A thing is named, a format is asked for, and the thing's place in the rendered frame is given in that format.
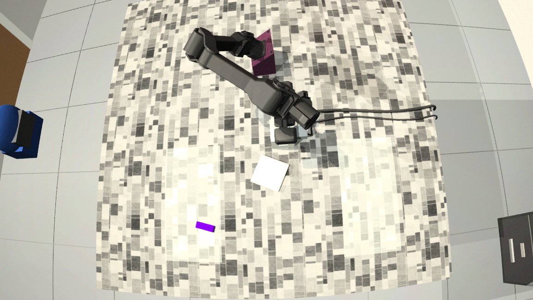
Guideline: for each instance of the white square block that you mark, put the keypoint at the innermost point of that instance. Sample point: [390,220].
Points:
[269,173]

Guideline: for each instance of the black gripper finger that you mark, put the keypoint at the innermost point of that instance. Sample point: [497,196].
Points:
[276,122]

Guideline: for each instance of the purple rectangular block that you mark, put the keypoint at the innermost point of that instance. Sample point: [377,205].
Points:
[204,226]

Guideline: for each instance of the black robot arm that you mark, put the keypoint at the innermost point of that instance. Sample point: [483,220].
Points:
[268,95]

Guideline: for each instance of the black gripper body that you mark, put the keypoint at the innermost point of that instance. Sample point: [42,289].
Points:
[285,135]

